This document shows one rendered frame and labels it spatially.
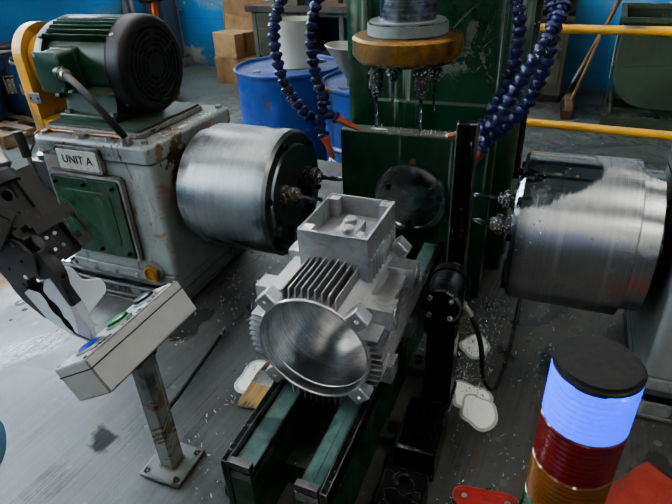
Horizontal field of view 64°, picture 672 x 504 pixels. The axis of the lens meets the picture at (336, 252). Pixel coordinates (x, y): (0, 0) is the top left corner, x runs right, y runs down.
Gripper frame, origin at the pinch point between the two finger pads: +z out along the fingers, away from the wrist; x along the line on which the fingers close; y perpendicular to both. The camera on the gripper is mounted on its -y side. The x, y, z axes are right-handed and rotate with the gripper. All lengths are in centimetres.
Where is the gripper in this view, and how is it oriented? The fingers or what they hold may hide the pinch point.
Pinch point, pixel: (81, 334)
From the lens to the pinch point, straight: 71.3
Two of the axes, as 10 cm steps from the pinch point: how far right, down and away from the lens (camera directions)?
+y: 3.7, -4.9, 7.9
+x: -7.8, 2.9, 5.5
